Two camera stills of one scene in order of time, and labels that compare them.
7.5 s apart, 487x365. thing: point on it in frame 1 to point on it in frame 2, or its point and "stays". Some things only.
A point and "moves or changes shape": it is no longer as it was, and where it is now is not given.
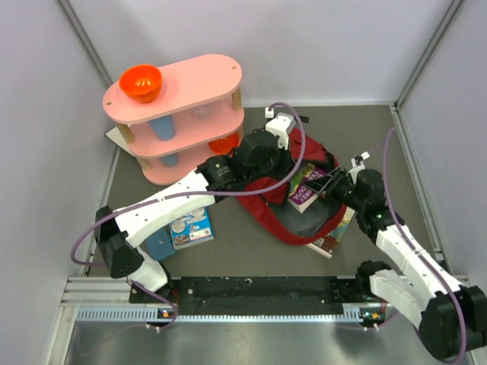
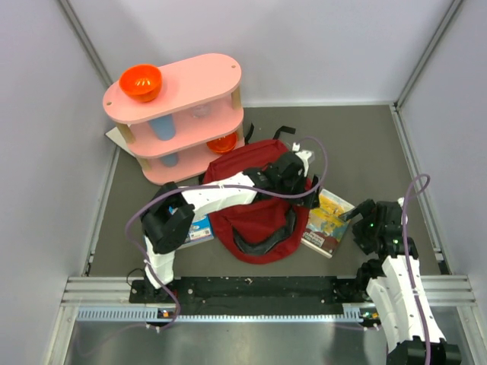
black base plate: (253, 294) stays
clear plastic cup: (203, 112) stays
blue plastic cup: (163, 128) stays
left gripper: (286, 161) to (310, 201)
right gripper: (324, 185) to (367, 210)
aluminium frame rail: (96, 291) stays
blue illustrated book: (193, 229) stays
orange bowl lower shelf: (224, 144) stays
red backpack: (267, 199) moves or changes shape
